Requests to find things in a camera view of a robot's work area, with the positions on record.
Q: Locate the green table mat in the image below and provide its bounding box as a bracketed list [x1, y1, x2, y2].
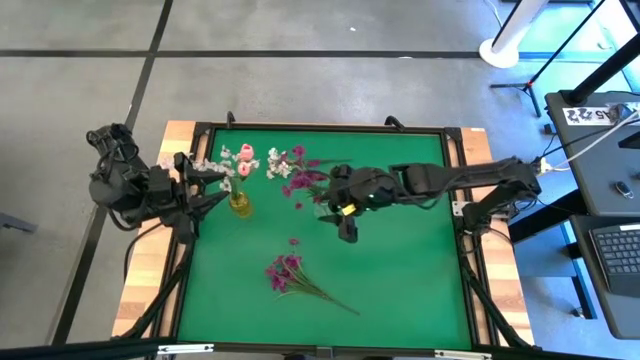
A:
[175, 128, 473, 351]

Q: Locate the white pole with round base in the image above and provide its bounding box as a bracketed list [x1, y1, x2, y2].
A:
[478, 0, 551, 69]

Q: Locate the grey metal foot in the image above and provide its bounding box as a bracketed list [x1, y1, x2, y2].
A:
[0, 212, 39, 235]

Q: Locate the black tripod stand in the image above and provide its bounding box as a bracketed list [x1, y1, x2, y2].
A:
[489, 0, 609, 119]

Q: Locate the white artificial flower sprig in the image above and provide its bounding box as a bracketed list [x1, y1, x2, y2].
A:
[158, 144, 262, 194]
[266, 146, 351, 181]

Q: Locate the black keyboard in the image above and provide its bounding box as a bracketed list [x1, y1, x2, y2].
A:
[588, 224, 640, 299]

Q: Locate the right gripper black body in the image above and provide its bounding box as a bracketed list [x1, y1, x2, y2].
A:
[327, 162, 401, 245]

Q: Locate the white paper label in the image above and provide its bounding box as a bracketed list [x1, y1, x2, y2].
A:
[562, 106, 619, 126]

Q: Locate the thick black pole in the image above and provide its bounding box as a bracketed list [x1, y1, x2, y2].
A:
[559, 32, 640, 106]

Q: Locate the purple artificial flower bunch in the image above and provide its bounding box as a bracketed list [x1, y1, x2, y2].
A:
[264, 237, 361, 317]
[279, 143, 334, 211]

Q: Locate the black desk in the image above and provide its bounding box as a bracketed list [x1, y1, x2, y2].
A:
[543, 89, 640, 217]
[569, 214, 640, 341]

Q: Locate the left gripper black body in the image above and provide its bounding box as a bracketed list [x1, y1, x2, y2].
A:
[147, 151, 204, 245]

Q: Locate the silver metal bracket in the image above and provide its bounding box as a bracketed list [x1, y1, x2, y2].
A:
[433, 349, 494, 360]
[157, 343, 215, 356]

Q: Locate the white cable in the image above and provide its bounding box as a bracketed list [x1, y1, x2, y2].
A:
[539, 109, 640, 174]

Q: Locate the yellow glass vase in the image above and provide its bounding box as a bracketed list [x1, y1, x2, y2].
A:
[228, 191, 254, 219]

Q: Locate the clear glass vase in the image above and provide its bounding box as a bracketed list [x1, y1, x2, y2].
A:
[313, 199, 334, 221]

